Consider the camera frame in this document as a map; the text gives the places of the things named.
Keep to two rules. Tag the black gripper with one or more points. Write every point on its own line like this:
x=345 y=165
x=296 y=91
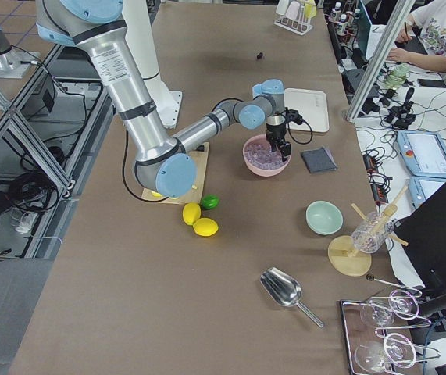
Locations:
x=274 y=136

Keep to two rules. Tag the clear ice cubes pile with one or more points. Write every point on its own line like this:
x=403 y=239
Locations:
x=259 y=157

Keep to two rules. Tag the light blue plastic cup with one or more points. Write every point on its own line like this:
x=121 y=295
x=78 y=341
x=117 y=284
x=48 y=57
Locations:
x=256 y=91

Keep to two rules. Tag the pink plastic cup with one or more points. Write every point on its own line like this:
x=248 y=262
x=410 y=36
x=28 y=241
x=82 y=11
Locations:
x=293 y=10

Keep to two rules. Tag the metal ice scoop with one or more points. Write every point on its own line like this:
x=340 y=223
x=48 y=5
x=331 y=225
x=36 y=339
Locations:
x=286 y=291

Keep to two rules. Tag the yellow plastic cup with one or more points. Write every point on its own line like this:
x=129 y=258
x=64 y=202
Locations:
x=310 y=9

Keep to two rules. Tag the white plastic cup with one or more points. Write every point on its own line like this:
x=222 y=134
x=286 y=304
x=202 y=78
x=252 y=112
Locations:
x=282 y=6

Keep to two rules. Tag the pink bowl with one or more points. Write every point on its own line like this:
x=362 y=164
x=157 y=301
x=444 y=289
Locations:
x=259 y=173

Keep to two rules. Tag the grey folded cloth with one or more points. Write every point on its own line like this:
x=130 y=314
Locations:
x=319 y=160

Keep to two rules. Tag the cream plastic tray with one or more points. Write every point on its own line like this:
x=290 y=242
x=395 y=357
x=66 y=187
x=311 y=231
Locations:
x=311 y=105

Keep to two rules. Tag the wooden cutting board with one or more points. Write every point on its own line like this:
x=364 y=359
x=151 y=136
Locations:
x=201 y=164

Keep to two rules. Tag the mint green bowl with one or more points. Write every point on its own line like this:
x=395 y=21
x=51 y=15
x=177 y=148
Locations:
x=324 y=217

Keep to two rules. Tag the green lime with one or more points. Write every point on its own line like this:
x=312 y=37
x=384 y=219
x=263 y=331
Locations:
x=209 y=202

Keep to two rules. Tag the yellow lemon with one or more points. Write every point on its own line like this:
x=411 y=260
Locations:
x=191 y=213
x=205 y=227

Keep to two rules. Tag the clear textured glass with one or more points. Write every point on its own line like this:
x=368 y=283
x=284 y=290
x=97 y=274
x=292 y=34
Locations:
x=372 y=232

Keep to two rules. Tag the blue teach pendant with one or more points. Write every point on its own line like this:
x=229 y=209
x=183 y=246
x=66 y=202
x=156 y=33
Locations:
x=423 y=153
x=421 y=188

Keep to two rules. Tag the black monitor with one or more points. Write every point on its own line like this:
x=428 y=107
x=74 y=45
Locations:
x=425 y=232

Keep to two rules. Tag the wine glass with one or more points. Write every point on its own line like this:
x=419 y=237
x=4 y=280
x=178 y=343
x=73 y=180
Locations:
x=391 y=355
x=381 y=311

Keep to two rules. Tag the person in white shirt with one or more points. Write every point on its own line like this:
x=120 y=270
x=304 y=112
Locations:
x=431 y=20

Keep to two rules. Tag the black tray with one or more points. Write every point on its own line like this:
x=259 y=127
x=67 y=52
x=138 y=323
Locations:
x=356 y=333

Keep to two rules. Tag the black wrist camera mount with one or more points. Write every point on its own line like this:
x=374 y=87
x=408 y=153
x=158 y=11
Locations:
x=293 y=116

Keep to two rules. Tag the white wire cup rack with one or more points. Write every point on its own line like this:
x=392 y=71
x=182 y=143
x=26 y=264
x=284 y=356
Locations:
x=300 y=26

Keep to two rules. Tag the aluminium frame post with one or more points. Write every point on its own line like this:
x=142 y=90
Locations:
x=391 y=31

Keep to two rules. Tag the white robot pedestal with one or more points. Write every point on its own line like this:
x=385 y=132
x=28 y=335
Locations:
x=148 y=58

